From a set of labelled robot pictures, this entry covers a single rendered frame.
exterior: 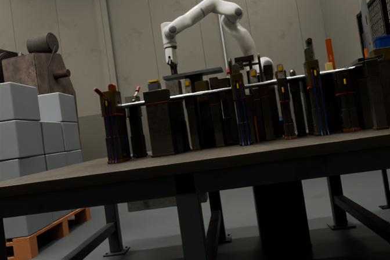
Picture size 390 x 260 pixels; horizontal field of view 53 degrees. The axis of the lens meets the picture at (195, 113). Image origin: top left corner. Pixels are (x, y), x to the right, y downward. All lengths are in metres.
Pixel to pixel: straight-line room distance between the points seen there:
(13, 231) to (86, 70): 7.33
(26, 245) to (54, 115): 1.41
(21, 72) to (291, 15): 6.35
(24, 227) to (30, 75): 3.63
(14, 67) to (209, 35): 4.93
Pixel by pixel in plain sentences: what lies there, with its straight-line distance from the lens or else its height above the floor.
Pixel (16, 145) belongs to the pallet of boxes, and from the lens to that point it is 3.44.
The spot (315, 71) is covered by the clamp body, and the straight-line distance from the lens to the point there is 1.87.
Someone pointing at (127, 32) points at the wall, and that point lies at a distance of 10.31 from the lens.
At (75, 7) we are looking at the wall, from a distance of 10.91.
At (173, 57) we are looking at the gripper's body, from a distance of 2.48.
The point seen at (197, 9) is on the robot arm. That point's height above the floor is 1.57.
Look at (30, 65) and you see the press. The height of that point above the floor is 2.19.
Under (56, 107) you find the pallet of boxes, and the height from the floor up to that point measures 1.25.
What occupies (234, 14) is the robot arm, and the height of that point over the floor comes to 1.50.
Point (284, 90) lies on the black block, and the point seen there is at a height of 0.93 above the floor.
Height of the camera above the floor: 0.79
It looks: 3 degrees up
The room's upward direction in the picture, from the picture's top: 8 degrees counter-clockwise
